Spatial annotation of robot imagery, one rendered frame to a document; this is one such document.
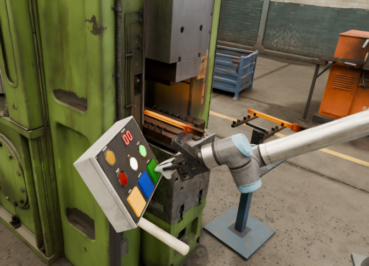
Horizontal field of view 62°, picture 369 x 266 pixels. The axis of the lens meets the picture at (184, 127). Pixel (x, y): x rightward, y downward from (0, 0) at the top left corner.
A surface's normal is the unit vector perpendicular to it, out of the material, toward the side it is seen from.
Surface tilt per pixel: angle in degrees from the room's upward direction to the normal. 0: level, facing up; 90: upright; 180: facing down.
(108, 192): 90
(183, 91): 90
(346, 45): 90
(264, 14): 90
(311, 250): 0
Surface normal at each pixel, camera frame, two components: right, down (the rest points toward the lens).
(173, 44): 0.80, 0.30
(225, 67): -0.51, 0.32
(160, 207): -0.34, -0.47
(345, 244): 0.07, -0.90
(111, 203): -0.20, 0.40
